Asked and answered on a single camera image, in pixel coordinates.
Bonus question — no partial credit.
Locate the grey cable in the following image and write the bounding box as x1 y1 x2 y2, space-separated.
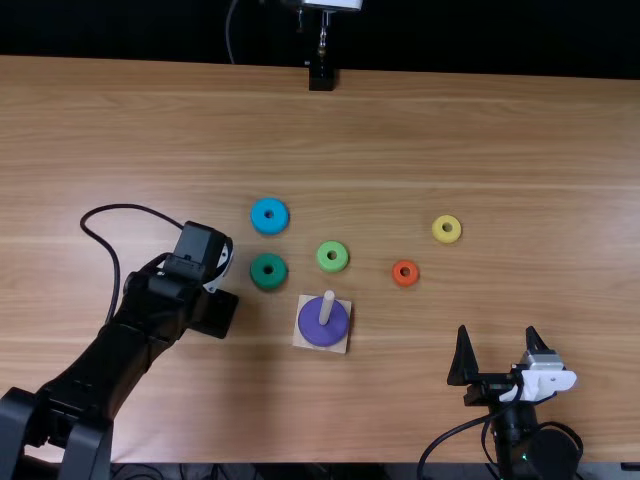
224 0 239 65

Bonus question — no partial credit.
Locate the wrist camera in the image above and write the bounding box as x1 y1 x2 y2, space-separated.
498 349 579 404
203 238 235 294

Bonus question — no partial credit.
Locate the black cable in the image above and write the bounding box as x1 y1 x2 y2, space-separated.
79 203 185 327
416 413 504 480

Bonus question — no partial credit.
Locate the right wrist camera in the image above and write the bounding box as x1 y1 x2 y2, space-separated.
498 349 579 404

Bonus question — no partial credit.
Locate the purple ring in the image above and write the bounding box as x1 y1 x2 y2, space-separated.
297 295 351 349

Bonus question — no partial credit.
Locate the light green ring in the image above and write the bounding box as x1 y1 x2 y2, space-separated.
315 240 350 274

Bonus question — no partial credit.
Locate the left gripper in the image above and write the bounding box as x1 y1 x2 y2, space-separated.
164 221 240 340

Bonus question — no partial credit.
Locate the light blue ring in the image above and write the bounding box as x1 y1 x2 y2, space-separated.
249 197 292 237

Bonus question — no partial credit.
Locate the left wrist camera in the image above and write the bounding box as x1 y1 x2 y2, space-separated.
203 238 235 294

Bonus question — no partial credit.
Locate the black clamp stand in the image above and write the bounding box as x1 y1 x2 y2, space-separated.
298 9 341 93

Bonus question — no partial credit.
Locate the orange ring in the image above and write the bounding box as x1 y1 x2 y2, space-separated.
391 259 421 288

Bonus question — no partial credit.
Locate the dark green ring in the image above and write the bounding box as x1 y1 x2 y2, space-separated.
249 252 290 292

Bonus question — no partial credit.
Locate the yellow ring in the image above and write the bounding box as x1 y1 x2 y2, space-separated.
431 214 463 245

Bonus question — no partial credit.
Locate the wooden peg base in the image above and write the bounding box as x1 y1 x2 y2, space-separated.
291 289 355 355

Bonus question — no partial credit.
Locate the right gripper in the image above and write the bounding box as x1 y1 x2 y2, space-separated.
446 324 551 409

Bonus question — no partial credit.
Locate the white mounted device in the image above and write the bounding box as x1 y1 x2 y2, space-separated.
280 0 365 13

